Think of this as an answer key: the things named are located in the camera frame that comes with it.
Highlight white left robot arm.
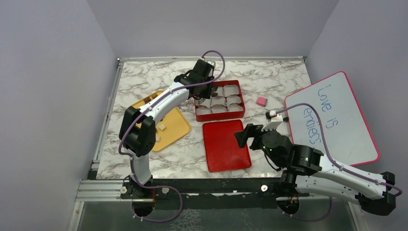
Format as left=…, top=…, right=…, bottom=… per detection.
left=118, top=59, right=215, bottom=198

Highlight red chocolate box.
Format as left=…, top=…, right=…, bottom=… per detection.
left=194, top=80, right=245, bottom=122

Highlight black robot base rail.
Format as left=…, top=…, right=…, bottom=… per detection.
left=119, top=177, right=301, bottom=210

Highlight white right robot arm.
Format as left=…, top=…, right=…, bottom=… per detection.
left=234, top=124, right=396, bottom=216

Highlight pink framed whiteboard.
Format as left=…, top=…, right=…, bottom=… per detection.
left=285, top=71, right=380, bottom=166

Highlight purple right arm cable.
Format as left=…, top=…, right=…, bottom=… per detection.
left=271, top=103, right=403, bottom=197

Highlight yellow plastic tray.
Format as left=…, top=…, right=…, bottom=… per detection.
left=152, top=108, right=191, bottom=152

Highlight red box lid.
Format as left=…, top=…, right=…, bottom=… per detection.
left=202, top=120, right=252, bottom=173

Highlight pink whiteboard eraser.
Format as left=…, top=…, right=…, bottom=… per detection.
left=256, top=97, right=268, bottom=107

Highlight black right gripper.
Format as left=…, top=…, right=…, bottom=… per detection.
left=234, top=122, right=283, bottom=167

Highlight white paper cup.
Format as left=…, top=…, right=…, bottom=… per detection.
left=226, top=95, right=242, bottom=106
left=227, top=104, right=244, bottom=112
left=223, top=85, right=240, bottom=97
left=211, top=97, right=227, bottom=107
left=196, top=107, right=212, bottom=116
left=213, top=86, right=225, bottom=97
left=211, top=105, right=228, bottom=114
left=195, top=99, right=211, bottom=108

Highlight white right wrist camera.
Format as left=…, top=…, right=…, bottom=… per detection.
left=261, top=110, right=283, bottom=131

